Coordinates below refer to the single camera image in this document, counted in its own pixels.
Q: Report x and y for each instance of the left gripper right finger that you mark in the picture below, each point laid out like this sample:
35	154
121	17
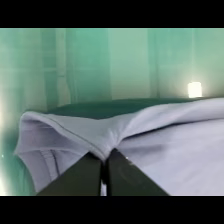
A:
130	180

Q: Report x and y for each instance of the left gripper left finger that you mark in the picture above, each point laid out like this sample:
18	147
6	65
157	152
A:
80	180

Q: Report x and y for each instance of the light purple T-shirt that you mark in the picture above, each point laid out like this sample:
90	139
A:
173	150

